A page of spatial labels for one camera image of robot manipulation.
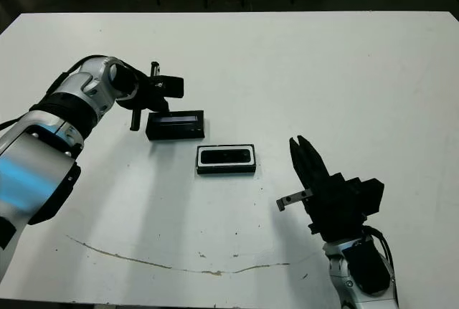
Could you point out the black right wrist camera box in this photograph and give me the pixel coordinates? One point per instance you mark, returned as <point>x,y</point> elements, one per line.
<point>371,198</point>

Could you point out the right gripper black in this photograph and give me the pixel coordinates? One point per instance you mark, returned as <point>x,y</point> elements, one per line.
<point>337,208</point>

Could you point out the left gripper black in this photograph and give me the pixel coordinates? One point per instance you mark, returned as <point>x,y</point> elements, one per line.
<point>143,90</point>

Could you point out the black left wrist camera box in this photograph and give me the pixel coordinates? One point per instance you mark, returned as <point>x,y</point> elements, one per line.
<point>172,86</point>

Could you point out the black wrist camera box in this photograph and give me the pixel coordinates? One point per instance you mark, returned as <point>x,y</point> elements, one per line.
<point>371,198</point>
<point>172,86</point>

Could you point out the black box lid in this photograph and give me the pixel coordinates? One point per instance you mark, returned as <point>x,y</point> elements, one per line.
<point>175,132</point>

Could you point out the black box base white insert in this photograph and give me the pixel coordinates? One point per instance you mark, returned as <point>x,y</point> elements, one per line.
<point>226,171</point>

